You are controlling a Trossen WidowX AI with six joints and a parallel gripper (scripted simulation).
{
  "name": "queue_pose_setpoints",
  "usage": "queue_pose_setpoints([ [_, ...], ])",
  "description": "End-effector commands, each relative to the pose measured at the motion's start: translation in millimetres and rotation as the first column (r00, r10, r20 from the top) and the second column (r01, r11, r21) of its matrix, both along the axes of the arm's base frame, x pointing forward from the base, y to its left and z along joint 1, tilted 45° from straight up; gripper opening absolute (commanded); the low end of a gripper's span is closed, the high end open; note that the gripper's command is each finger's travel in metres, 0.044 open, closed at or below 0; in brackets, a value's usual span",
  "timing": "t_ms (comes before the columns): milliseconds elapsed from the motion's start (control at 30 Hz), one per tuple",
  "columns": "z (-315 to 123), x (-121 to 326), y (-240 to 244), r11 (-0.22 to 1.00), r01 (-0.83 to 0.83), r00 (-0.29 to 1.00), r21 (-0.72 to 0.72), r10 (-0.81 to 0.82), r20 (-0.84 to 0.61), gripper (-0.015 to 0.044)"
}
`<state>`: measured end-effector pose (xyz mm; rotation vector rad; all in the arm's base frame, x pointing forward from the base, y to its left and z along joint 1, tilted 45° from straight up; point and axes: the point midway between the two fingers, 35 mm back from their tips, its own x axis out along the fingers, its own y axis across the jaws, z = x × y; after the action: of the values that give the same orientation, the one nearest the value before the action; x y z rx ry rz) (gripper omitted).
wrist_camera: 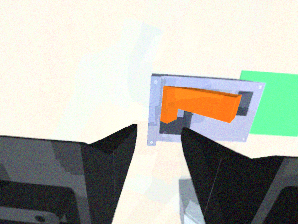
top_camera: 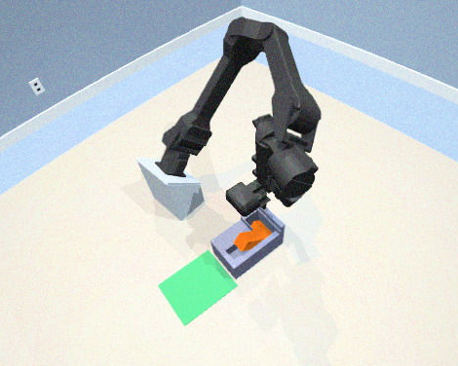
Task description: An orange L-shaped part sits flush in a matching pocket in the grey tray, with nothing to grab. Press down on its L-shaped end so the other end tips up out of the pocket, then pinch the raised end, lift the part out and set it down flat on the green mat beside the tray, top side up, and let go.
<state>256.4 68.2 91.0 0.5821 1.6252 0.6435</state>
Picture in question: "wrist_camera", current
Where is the orange l-shaped part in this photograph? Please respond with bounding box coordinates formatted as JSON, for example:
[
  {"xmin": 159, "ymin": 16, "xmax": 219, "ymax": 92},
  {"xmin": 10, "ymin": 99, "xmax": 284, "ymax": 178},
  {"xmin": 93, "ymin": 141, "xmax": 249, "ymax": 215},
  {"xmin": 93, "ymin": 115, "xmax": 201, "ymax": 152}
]
[{"xmin": 160, "ymin": 86, "xmax": 242, "ymax": 123}]

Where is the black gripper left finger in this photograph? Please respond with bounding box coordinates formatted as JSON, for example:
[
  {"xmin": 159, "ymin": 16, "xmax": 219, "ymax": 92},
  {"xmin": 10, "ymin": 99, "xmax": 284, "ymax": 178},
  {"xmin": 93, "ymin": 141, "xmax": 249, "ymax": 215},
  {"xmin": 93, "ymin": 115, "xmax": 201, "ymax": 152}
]
[{"xmin": 0, "ymin": 124, "xmax": 138, "ymax": 224}]

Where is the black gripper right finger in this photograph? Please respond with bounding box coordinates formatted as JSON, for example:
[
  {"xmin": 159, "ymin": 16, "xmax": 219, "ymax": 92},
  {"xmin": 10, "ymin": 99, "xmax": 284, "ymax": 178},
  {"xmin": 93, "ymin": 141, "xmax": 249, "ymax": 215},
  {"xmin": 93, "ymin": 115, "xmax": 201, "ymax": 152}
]
[{"xmin": 181, "ymin": 127, "xmax": 298, "ymax": 224}]

